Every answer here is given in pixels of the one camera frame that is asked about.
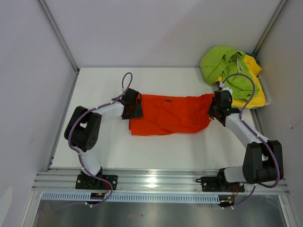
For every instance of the aluminium corner post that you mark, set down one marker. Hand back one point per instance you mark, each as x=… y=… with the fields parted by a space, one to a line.
x=270 y=26
x=57 y=33

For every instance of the orange shorts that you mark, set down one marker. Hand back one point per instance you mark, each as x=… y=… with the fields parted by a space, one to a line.
x=164 y=115

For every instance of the aluminium front rail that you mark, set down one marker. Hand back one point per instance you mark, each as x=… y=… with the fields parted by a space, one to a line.
x=129 y=180

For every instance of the white plastic basket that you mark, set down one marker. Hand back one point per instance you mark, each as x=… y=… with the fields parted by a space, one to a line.
x=266 y=94

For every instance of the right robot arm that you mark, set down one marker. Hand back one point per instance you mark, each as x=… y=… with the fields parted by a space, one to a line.
x=263 y=159

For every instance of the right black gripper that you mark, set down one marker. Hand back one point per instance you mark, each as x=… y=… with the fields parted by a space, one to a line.
x=210 y=112

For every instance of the yellow shorts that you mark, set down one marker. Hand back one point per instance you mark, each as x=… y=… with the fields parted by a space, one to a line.
x=243 y=93

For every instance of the teal cloth in basket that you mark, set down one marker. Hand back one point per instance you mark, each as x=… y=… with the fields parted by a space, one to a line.
x=251 y=54

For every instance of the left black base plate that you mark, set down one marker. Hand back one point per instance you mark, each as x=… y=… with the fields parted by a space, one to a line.
x=85 y=182

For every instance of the white slotted cable duct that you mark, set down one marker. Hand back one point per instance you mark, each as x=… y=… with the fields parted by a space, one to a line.
x=133 y=197

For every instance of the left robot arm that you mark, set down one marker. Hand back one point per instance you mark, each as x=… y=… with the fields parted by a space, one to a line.
x=83 y=128

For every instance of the green shorts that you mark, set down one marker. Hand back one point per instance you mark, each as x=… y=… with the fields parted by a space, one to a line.
x=221 y=61

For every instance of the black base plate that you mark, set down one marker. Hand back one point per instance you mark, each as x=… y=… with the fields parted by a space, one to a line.
x=214 y=184
x=85 y=182

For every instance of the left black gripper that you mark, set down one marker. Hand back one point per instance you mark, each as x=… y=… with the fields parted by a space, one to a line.
x=138 y=112

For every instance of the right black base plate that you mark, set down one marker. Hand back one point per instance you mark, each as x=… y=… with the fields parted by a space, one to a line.
x=214 y=184

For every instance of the left aluminium corner post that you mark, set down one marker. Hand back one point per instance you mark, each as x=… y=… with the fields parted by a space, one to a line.
x=57 y=33

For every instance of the right aluminium corner post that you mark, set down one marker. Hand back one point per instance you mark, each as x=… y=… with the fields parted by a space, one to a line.
x=270 y=26

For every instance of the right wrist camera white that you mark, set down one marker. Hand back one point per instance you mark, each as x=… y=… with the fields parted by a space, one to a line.
x=222 y=86

